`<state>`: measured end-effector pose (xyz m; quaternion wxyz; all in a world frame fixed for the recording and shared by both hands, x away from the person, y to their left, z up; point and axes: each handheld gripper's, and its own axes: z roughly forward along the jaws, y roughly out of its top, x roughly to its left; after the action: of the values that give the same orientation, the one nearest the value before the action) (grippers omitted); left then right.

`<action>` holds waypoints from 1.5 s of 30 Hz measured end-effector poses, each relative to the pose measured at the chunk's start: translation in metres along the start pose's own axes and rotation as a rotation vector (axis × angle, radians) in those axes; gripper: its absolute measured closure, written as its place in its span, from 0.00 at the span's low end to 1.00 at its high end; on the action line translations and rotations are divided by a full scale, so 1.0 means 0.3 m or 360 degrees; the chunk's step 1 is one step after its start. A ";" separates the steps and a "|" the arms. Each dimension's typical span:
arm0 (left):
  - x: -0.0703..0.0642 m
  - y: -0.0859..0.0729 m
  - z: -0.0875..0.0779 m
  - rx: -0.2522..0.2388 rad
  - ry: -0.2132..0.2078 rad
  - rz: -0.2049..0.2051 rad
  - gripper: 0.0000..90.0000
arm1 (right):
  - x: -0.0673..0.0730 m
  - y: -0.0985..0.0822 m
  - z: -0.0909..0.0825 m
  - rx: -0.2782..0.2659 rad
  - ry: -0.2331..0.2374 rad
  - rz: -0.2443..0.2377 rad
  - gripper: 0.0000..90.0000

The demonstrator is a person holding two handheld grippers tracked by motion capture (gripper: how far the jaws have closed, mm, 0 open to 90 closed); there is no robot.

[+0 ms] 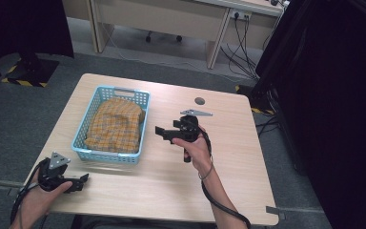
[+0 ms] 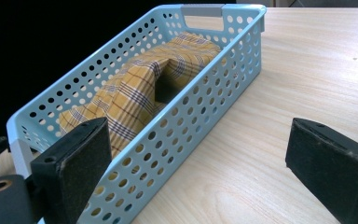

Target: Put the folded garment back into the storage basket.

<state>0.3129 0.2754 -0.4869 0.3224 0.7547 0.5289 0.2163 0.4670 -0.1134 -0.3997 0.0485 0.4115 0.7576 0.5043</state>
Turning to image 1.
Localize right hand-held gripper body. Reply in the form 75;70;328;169
170;108;214;164

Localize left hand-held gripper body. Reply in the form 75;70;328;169
37;151;84;193

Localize light blue plastic basket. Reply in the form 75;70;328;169
71;84;152;166

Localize orange plaid cloth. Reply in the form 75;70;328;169
84;96;147;155

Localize person's left hand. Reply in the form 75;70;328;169
18;170;74;224

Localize person's right hand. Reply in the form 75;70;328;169
172;124;214;176

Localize person's dark clothing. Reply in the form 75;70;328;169
70;214;218;229

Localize black stand base striped tape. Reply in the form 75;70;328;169
234;83;277;116
0;52;60;89

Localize beige office desk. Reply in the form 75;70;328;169
62;0;284;70

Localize white power strip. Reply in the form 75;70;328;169
229;9;253;21

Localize black curtain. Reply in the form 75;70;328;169
0;0;76;99
254;0;366;229

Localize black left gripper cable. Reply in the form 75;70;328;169
10;157;50;229

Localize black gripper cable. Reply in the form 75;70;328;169
10;157;50;229
197;126;253;229

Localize thin wrist bracelet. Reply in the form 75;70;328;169
197;162;214;181

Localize black floor cables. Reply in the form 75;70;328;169
254;114;282;137

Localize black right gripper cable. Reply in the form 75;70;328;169
197;126;253;229

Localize bundle of black cables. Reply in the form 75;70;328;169
219;13;282;81

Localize grey metal table bracket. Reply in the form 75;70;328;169
265;205;287;221

